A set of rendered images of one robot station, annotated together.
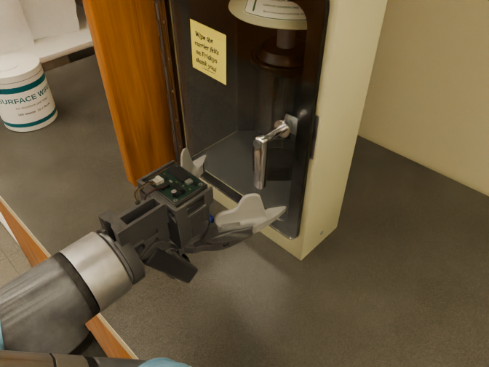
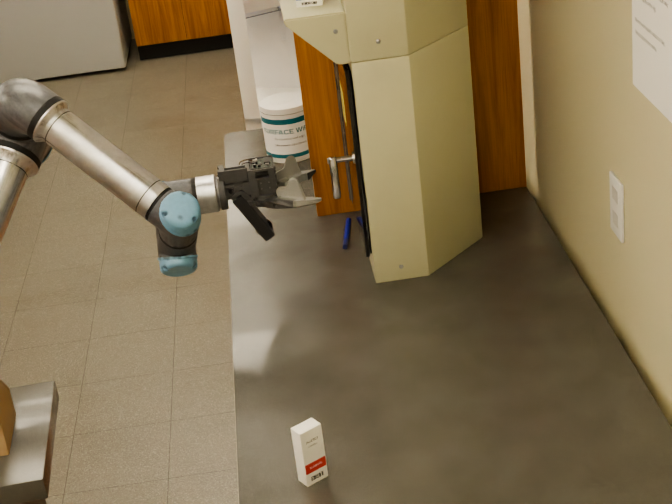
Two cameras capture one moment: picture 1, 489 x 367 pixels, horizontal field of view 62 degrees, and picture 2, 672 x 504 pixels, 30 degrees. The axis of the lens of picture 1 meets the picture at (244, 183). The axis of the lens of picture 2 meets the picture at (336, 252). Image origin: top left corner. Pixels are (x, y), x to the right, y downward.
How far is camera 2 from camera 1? 2.13 m
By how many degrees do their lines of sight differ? 39
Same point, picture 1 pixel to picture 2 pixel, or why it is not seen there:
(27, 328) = not seen: hidden behind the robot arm
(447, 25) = (575, 117)
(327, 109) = (365, 145)
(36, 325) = not seen: hidden behind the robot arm
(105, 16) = (306, 71)
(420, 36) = (569, 126)
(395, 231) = (470, 289)
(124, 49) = (319, 95)
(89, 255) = (203, 179)
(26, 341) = not seen: hidden behind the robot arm
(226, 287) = (312, 280)
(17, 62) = (290, 100)
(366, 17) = (388, 92)
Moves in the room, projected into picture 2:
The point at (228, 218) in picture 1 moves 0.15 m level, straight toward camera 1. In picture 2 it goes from (282, 192) to (232, 222)
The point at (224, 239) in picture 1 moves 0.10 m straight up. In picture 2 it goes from (274, 202) to (267, 155)
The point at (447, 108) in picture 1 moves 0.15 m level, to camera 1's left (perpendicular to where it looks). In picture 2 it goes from (584, 200) to (520, 187)
